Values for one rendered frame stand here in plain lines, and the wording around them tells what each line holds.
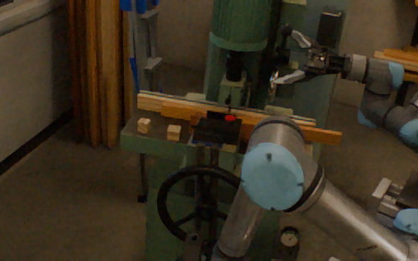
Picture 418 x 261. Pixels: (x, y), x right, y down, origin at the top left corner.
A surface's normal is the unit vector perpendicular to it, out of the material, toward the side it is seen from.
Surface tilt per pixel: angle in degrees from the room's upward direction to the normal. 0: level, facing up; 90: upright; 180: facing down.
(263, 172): 87
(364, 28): 90
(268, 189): 86
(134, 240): 0
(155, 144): 90
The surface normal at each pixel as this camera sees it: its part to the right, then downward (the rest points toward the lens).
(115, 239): 0.13, -0.89
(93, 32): 0.96, 0.19
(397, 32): -0.25, 0.40
